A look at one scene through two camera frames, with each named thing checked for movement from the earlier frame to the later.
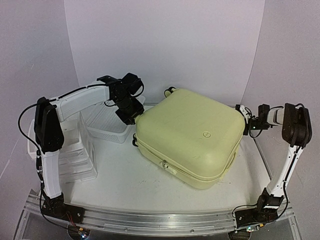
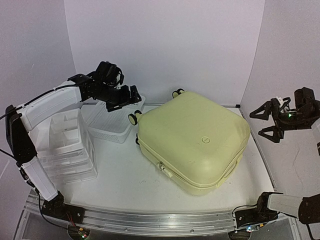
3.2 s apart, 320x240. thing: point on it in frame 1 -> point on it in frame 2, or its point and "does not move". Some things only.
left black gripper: x=127 y=120 -> x=126 y=99
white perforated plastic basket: x=103 y=123 does not move
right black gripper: x=245 y=131 -> x=270 y=109
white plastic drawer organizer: x=77 y=160 does not move
